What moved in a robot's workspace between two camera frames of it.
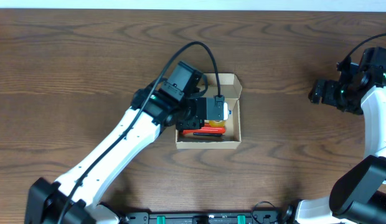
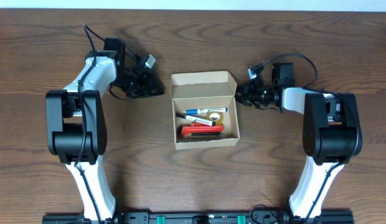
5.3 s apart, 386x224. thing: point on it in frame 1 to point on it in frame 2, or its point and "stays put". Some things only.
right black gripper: [326, 98] to [240, 95]
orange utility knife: [207, 129] stays put
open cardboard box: [231, 89] stays put
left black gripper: [197, 122] to [145, 91]
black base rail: [207, 217] stays put
